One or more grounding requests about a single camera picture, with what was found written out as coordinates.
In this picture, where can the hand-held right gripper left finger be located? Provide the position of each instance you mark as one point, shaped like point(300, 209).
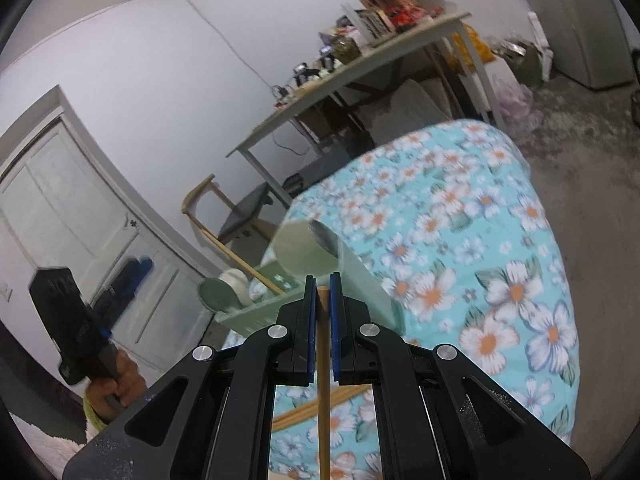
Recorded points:
point(311, 340)

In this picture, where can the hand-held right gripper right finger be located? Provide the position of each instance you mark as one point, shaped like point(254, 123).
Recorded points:
point(336, 345)

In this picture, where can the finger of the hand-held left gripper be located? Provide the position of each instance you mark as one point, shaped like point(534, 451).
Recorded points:
point(139, 280)
point(112, 295)

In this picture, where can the green perforated utensil basket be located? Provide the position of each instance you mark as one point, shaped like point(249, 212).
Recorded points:
point(360, 280)

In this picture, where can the green ceramic spoon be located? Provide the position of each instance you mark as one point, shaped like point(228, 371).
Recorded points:
point(212, 295)

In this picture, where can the person's left forearm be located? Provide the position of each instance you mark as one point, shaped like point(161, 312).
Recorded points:
point(92, 417)

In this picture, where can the person's left hand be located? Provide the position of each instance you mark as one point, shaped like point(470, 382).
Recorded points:
point(130, 380)

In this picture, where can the white panelled door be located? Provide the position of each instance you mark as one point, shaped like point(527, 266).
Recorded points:
point(65, 200)

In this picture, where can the wooden chair with black seat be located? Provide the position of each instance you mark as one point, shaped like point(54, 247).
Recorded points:
point(245, 210)

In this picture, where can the black box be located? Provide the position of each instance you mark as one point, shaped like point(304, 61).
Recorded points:
point(320, 170)

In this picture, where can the floral turquoise tablecloth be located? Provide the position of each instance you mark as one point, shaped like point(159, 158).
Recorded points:
point(475, 240)

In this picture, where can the grey upholstered chair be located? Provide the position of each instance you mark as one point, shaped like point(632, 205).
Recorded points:
point(410, 110)

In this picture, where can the long white-legged side table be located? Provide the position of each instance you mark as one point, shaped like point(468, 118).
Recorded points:
point(350, 72)

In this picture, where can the glass jar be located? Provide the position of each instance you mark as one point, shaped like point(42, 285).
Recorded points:
point(346, 50)

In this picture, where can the pink plastic bag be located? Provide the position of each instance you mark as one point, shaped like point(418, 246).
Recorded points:
point(512, 100)

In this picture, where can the yellow plastic bag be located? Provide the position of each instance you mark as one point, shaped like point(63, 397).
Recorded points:
point(475, 47)

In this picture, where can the olive green bag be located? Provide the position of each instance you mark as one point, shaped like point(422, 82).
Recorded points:
point(527, 67)

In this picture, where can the pile of snack packets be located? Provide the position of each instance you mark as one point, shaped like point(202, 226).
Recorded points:
point(400, 10)

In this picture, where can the white upright appliance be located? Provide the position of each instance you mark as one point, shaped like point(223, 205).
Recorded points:
point(537, 30)

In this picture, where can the small black camera device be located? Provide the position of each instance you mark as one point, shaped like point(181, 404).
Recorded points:
point(306, 74)

